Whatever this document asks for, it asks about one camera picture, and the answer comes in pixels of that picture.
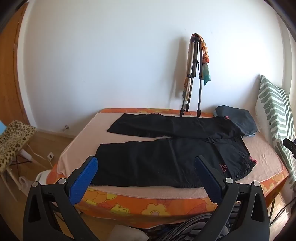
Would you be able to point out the metal tripod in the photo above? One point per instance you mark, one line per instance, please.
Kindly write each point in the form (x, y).
(200, 92)

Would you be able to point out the green striped pillow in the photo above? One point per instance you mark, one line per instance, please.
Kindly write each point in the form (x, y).
(272, 111)

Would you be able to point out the person's striped clothing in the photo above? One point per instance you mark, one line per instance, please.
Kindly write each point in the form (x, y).
(185, 229)

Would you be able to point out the white plastic bin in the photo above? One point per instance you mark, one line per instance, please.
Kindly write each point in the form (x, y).
(42, 177)

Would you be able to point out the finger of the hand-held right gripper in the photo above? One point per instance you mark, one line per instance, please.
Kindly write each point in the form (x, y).
(288, 144)

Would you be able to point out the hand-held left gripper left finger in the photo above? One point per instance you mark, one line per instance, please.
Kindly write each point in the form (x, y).
(84, 179)

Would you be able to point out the dark grey folded garment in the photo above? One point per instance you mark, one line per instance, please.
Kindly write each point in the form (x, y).
(238, 115)

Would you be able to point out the wooden door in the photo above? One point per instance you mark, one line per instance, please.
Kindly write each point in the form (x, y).
(9, 81)

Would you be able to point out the metal door stopper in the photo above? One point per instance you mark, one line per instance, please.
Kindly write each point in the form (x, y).
(66, 128)

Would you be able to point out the black pants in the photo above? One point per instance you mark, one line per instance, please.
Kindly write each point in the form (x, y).
(161, 157)

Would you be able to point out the white power plug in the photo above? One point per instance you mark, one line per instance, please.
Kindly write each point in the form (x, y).
(50, 156)

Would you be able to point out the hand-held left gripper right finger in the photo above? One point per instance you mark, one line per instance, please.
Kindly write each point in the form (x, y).
(208, 179)

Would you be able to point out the white plastic bag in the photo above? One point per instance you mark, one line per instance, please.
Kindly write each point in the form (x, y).
(24, 185)

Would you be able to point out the orange floral bed mattress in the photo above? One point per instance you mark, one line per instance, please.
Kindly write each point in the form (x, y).
(148, 208)

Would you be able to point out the colourful scarf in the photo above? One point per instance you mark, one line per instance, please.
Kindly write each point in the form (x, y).
(206, 73)

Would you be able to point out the leopard print stool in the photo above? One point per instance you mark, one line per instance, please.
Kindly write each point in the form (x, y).
(13, 139)

